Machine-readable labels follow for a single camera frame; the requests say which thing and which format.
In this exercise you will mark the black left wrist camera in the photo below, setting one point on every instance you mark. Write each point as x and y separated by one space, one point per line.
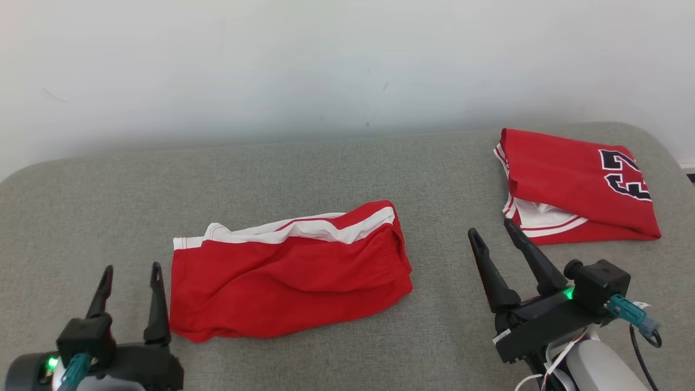
87 336

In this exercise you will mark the red shorts with white stripe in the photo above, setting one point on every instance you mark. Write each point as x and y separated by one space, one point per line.
298 282

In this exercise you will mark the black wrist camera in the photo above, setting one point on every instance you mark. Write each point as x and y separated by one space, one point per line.
600 282
87 336

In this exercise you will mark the grey fabric sofa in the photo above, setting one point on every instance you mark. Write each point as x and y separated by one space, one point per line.
326 174

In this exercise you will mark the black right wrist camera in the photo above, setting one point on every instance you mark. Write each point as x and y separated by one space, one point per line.
600 282

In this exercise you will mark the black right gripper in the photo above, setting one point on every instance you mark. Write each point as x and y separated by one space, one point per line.
537 326

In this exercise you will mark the white baseboard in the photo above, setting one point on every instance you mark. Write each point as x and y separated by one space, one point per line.
687 166

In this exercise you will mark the red jersey with white sleeves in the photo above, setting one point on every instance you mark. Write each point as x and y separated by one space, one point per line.
559 174

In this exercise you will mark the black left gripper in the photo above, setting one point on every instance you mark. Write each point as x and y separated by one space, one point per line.
146 366

